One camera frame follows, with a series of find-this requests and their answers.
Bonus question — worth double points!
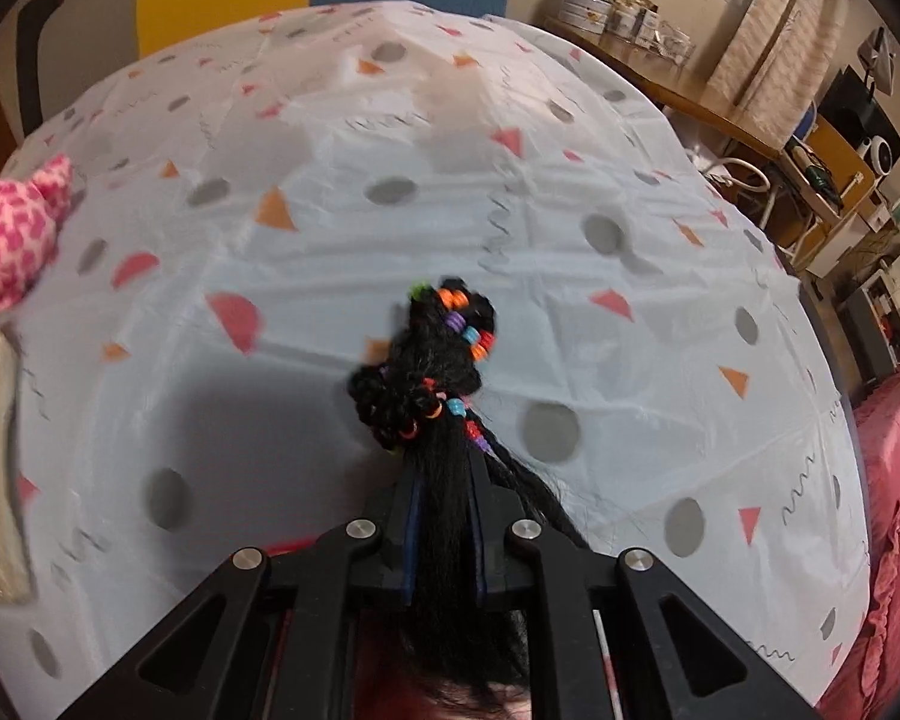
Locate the beige patterned curtain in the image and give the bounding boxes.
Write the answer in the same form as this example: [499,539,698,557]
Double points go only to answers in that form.
[709,0,856,128]

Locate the white bag handle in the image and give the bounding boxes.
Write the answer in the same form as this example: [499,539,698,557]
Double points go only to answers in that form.
[694,154,770,192]

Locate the clear plastic containers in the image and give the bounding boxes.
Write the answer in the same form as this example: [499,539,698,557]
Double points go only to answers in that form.
[607,0,657,42]
[645,15,697,65]

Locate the red blanket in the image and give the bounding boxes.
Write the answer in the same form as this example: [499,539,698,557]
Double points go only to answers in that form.
[817,360,900,720]

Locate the printed bed sheet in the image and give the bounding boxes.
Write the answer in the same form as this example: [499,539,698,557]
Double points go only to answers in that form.
[0,0,871,720]

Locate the doll with black beaded hair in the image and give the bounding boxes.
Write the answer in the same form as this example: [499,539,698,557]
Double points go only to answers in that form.
[347,279,593,720]

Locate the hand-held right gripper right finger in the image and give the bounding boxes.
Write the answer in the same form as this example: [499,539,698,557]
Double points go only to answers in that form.
[466,457,822,720]

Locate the wooden desk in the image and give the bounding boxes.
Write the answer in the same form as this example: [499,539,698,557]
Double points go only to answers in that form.
[544,15,900,271]

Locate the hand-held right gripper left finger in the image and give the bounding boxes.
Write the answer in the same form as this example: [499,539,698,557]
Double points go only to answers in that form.
[56,465,422,720]

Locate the white round device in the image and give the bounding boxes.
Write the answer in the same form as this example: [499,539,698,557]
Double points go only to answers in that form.
[862,135,900,177]

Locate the pink spotted plush toy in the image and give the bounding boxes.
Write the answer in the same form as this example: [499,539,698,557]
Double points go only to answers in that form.
[0,151,76,316]

